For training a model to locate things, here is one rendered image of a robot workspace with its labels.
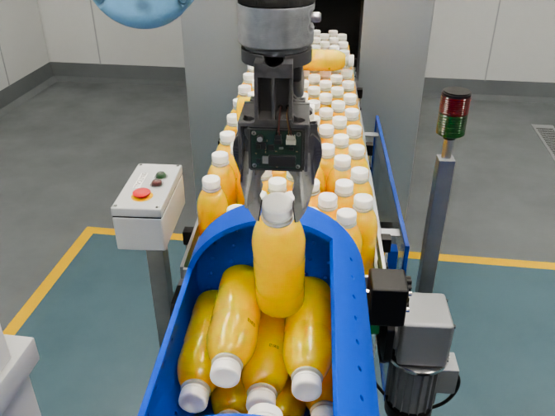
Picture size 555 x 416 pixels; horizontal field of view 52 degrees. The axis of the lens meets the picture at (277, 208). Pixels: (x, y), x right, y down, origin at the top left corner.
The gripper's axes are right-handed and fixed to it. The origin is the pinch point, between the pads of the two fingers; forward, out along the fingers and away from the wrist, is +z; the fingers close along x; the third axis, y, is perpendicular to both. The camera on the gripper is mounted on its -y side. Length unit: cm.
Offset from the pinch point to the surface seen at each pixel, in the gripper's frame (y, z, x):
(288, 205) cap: 0.5, -0.7, 1.4
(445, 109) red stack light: -60, 9, 33
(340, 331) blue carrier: 8.8, 11.3, 8.0
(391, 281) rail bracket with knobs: -27.1, 31.2, 19.7
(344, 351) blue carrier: 11.6, 11.6, 8.4
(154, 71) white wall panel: -445, 121, -142
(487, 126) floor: -357, 131, 138
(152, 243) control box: -34, 29, -28
